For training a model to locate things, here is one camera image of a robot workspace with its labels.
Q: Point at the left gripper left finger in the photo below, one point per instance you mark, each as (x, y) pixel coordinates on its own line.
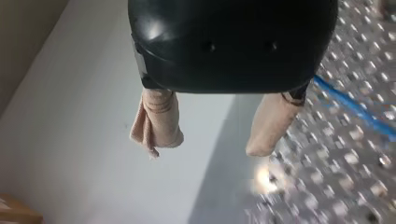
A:
(158, 121)

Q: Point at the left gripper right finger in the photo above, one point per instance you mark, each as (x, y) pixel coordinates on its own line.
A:
(270, 124)

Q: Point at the wooden furniture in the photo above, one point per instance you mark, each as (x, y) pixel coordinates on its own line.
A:
(15, 211)

